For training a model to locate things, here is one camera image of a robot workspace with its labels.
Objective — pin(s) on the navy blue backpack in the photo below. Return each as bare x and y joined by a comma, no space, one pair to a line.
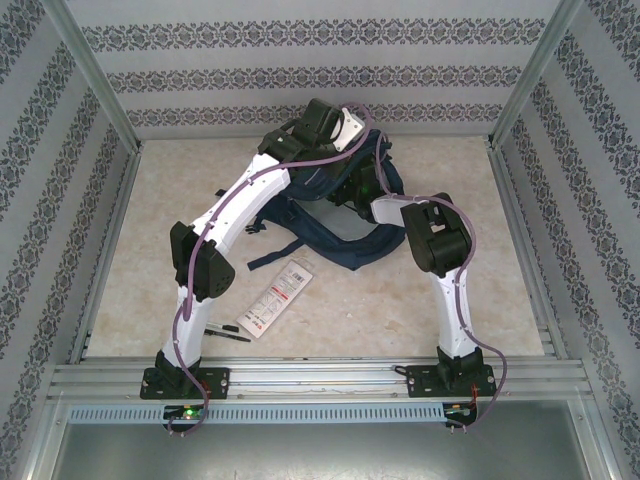
360,250

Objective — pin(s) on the white red stationery package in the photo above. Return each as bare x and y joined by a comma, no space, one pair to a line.
272,302

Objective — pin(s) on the black marker pen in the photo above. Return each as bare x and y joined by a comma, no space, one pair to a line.
230,336

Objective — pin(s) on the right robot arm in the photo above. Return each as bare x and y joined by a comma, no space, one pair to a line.
440,240

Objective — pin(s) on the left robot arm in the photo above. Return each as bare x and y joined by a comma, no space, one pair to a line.
250,200

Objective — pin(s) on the small circuit board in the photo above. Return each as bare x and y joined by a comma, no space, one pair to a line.
460,411

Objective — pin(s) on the grey metal shelf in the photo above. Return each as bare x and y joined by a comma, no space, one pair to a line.
320,450

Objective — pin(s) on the circuit board green light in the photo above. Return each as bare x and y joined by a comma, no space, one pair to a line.
187,412

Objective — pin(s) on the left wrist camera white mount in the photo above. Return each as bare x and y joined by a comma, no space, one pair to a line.
350,127

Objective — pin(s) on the aluminium side rail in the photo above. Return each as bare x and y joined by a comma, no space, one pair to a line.
507,200
120,200

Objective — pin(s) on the aluminium mounting rail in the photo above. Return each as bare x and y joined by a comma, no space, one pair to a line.
320,375

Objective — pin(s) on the aluminium frame post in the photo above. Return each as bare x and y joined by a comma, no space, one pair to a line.
534,75
94,75

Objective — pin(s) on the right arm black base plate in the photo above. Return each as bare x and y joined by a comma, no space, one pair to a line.
422,382

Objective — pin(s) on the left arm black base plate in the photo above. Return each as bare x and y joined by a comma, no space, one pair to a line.
217,382

